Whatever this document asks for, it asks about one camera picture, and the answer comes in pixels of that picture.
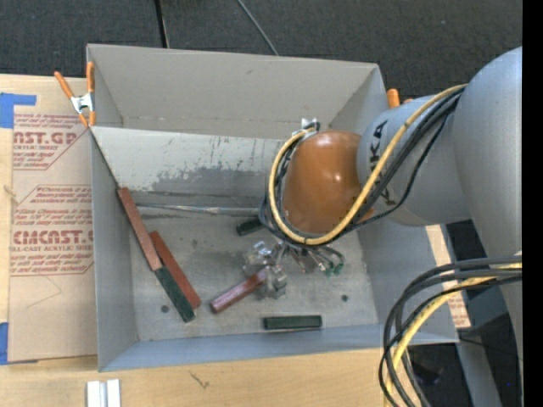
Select dark green flat block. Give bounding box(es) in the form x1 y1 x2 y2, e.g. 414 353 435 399
261 314 324 332
235 217 265 237
153 265 198 324

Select brown cardboard board, red print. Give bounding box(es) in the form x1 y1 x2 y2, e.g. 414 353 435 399
0 73 100 365

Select grey metal bin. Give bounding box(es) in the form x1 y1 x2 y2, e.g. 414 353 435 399
86 42 460 373

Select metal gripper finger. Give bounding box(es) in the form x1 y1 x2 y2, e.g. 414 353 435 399
255 266 290 301
242 240 275 277

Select red-brown block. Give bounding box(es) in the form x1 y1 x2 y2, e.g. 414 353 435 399
148 230 203 311
116 187 164 272
210 268 269 315

